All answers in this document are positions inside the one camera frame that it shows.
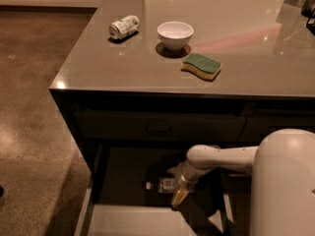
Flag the green and yellow sponge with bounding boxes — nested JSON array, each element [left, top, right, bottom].
[[181, 53, 221, 82]]

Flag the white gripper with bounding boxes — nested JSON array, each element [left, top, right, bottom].
[[166, 160, 208, 207]]

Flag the open middle drawer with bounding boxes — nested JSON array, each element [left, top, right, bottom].
[[74, 147, 235, 236]]

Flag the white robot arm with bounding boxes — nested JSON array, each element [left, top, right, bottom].
[[170, 129, 315, 236]]

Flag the white ceramic bowl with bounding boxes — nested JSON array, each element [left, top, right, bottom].
[[157, 22, 194, 51]]

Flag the dark kitchen counter cabinet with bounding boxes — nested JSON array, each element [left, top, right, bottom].
[[50, 0, 315, 236]]

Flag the clear blue plastic bottle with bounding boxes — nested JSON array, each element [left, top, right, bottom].
[[145, 178, 176, 194]]

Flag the closed top drawer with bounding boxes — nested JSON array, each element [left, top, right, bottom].
[[74, 110, 245, 144]]

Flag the dark object at counter corner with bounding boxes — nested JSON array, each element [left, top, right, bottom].
[[301, 0, 315, 35]]

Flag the crushed white soda can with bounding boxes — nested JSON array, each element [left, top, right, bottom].
[[109, 15, 140, 40]]

